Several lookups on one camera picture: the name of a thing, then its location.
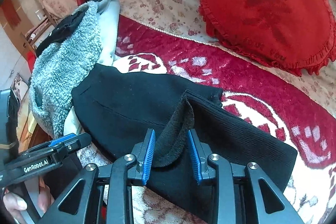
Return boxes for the floral bed sheet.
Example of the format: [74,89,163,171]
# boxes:
[119,0,335,118]

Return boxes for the black garment on jacket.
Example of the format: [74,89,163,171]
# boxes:
[36,10,86,57]

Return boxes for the red and white blanket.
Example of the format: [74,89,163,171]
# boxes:
[111,17,335,223]

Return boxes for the black knit pants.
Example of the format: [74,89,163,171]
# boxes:
[72,64,297,220]

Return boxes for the grey fleece jacket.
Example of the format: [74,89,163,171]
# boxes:
[28,0,120,139]

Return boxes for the red heart-shaped pillow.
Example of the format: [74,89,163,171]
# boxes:
[199,0,335,76]

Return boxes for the person's left hand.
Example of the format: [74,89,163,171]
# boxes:
[3,177,55,223]

